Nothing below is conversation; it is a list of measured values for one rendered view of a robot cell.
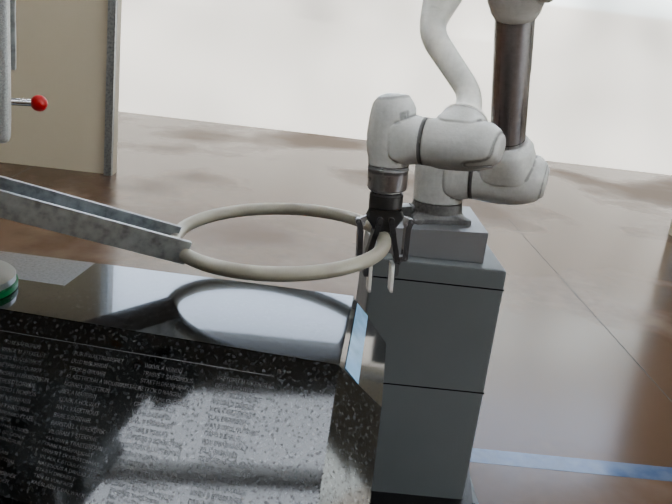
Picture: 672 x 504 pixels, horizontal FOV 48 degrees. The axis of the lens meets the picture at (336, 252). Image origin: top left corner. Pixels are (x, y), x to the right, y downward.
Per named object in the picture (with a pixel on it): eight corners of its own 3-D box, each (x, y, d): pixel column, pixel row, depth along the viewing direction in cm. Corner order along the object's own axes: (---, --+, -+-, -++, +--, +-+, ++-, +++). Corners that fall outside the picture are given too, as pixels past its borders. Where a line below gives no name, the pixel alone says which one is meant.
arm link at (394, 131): (357, 165, 161) (416, 173, 157) (362, 92, 157) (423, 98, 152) (373, 158, 171) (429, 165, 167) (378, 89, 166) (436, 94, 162)
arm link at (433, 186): (419, 191, 244) (426, 123, 237) (475, 198, 238) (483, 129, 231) (405, 201, 229) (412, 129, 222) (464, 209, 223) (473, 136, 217)
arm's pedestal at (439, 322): (325, 419, 284) (351, 215, 261) (455, 432, 287) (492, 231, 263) (324, 500, 237) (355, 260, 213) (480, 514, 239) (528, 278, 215)
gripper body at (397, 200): (401, 187, 170) (398, 226, 173) (365, 186, 169) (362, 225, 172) (409, 195, 163) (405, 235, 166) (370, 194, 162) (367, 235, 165)
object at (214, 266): (194, 296, 137) (193, 281, 136) (151, 221, 180) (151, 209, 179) (430, 269, 155) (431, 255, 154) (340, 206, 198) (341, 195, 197)
